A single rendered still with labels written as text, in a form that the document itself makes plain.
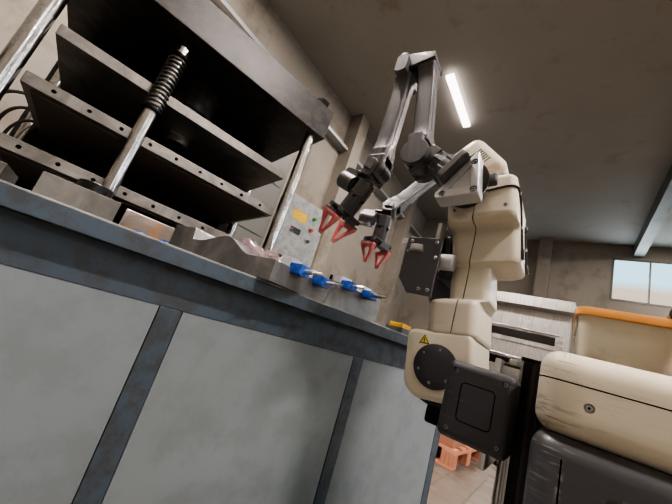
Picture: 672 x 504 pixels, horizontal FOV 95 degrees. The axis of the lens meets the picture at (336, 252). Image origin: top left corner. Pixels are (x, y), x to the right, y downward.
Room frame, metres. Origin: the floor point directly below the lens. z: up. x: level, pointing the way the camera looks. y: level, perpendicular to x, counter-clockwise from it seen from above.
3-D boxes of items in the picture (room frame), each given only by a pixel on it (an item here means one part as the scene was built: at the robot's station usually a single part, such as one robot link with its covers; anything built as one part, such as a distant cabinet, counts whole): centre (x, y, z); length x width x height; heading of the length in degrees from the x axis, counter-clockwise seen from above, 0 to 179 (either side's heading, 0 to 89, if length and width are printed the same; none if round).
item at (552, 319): (5.71, -3.63, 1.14); 1.75 x 1.35 x 2.28; 49
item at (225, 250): (1.00, 0.27, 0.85); 0.50 x 0.26 x 0.11; 55
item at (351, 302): (1.29, 0.04, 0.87); 0.50 x 0.26 x 0.14; 38
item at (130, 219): (1.58, 0.96, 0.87); 0.50 x 0.27 x 0.17; 38
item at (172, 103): (1.66, 1.08, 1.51); 1.10 x 0.70 x 0.05; 128
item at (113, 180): (1.24, 0.97, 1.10); 0.05 x 0.05 x 1.30
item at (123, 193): (1.65, 1.08, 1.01); 1.10 x 0.74 x 0.05; 128
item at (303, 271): (0.81, 0.07, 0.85); 0.13 x 0.05 x 0.05; 55
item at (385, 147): (0.83, -0.05, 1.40); 0.11 x 0.06 x 0.43; 141
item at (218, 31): (1.61, 1.05, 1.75); 1.30 x 0.84 x 0.61; 128
